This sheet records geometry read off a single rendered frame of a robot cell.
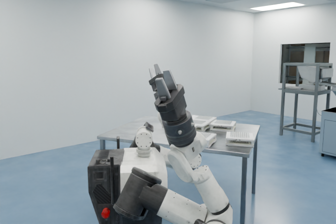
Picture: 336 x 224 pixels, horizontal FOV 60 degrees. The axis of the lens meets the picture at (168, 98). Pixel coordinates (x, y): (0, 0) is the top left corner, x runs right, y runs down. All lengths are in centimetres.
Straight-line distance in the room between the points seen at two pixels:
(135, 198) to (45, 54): 456
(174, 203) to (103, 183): 31
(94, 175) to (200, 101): 649
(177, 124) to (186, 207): 30
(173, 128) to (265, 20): 829
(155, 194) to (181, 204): 9
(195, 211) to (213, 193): 10
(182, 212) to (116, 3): 532
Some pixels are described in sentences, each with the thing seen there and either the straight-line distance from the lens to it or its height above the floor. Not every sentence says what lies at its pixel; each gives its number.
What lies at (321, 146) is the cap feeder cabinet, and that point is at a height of 18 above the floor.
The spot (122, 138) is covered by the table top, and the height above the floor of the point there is 83.
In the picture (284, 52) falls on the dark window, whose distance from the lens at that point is 876.
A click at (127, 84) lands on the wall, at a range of 608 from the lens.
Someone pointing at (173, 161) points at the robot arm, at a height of 131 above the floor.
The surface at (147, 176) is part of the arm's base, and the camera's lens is 98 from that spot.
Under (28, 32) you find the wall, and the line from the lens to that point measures 532.
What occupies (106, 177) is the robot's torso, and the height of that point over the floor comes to 117.
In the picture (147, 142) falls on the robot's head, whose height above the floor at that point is 129.
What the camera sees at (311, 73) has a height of 131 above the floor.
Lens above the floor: 162
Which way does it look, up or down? 8 degrees down
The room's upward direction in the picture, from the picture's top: straight up
